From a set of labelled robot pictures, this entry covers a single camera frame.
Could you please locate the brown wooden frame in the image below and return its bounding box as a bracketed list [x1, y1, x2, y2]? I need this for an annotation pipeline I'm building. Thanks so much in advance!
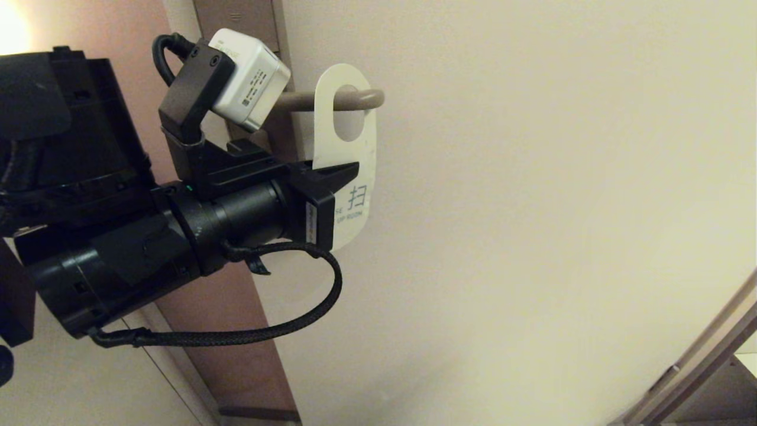
[615, 269, 757, 426]

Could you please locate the bronze door lock plate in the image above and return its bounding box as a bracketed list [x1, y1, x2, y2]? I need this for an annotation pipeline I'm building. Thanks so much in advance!
[192, 0, 305, 166]

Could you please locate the black left camera bracket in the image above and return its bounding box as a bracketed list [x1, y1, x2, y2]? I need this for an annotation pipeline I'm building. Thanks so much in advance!
[158, 41, 290, 196]

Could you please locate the blue and white door hanger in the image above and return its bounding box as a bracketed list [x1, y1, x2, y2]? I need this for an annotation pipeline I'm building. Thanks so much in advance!
[312, 63, 377, 252]

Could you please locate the black braided left cable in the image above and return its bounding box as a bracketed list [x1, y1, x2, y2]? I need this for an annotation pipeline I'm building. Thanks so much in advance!
[89, 240, 344, 348]

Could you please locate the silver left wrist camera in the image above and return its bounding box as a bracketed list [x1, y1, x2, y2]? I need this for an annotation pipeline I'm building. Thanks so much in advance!
[208, 28, 292, 133]

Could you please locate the bronze door handle lever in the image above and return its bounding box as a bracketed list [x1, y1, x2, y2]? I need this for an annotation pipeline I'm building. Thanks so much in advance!
[272, 88, 385, 113]

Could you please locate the small dark hinge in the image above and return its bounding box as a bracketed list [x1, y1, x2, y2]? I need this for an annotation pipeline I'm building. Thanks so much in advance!
[649, 366, 681, 392]

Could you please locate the cream door panel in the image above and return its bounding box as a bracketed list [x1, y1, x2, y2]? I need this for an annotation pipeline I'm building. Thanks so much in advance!
[163, 0, 757, 426]

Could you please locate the pink-brown door frame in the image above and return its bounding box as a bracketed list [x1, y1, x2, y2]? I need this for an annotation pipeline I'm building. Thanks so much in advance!
[18, 0, 299, 422]

